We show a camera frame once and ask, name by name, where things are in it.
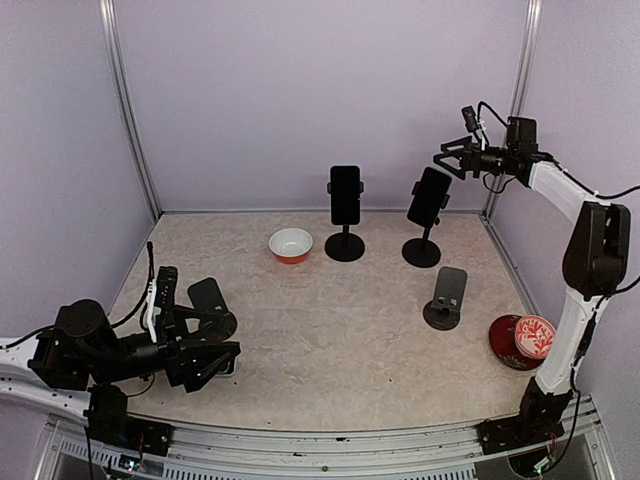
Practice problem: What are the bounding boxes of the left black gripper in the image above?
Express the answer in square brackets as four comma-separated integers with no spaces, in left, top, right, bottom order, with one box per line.
[87,304,240,391]

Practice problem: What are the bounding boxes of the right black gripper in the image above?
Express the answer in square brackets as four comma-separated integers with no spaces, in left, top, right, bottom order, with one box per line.
[434,135,517,179]

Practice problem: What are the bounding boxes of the black pole phone stand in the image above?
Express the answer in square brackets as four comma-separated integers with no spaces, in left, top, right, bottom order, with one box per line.
[402,194,450,268]
[324,225,365,262]

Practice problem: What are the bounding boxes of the black teal phone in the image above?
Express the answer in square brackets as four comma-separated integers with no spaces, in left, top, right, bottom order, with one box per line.
[327,165,364,225]

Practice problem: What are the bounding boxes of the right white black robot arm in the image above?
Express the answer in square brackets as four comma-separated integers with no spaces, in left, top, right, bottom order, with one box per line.
[433,106,631,444]

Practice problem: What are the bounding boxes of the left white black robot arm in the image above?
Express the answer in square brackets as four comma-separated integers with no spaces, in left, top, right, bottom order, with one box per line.
[27,299,241,448]

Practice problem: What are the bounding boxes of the orange white bowl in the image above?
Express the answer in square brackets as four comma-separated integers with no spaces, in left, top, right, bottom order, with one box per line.
[268,228,314,265]

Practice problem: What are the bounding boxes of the dark red saucer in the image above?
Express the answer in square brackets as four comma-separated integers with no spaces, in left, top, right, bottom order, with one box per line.
[488,315,543,371]

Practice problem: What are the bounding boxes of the red patterned bowl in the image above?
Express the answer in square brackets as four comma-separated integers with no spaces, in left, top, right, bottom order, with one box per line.
[514,315,556,360]

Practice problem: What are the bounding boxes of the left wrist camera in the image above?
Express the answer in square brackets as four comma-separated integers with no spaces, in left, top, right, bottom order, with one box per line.
[144,266,180,334]

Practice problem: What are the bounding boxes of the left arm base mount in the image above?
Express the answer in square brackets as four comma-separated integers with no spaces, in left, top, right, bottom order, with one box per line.
[83,385,174,457]

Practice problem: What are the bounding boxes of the right aluminium frame post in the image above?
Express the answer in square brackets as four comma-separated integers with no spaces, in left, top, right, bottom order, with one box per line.
[482,0,543,223]

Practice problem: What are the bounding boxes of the aluminium frame post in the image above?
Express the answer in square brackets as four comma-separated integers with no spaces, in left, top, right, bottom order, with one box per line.
[99,0,163,223]
[482,0,543,223]

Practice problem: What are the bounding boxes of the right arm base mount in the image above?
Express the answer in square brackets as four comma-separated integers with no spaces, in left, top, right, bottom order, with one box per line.
[476,378,573,455]

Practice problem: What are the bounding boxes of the left aluminium frame post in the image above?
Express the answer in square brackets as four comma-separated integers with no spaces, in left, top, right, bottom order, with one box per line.
[99,0,163,223]

